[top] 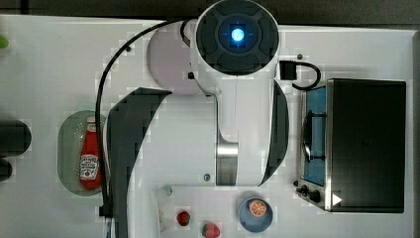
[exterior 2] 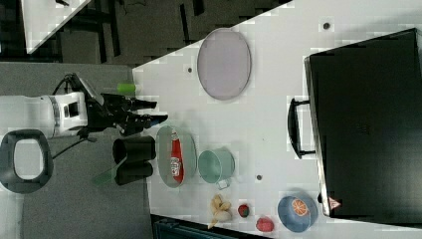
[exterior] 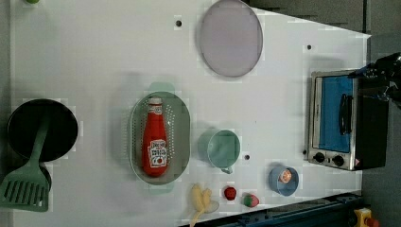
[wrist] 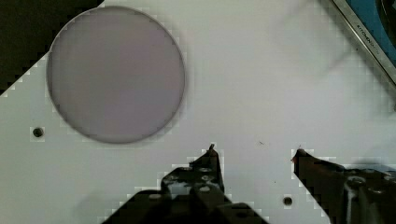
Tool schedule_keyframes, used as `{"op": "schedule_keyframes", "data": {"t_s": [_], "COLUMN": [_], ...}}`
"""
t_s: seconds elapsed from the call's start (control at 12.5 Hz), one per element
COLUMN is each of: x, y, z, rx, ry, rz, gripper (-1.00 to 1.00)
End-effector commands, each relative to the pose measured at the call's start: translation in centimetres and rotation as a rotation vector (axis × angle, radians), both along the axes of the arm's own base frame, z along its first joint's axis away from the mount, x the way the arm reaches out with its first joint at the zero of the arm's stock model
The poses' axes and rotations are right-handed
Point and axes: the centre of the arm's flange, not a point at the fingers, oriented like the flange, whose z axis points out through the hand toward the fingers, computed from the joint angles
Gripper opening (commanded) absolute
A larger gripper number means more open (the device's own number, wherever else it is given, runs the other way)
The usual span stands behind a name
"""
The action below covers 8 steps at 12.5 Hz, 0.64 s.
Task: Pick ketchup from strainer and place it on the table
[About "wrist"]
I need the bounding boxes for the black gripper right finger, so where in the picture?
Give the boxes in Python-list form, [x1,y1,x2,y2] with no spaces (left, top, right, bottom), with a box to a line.
[291,149,396,224]

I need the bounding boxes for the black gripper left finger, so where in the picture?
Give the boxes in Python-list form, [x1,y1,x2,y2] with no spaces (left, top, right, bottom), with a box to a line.
[102,147,268,224]

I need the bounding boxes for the grey round plate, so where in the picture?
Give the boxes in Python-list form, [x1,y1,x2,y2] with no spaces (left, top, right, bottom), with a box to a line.
[47,6,186,144]

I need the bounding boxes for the black toaster oven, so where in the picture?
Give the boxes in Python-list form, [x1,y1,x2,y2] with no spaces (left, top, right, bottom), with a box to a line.
[328,0,396,84]

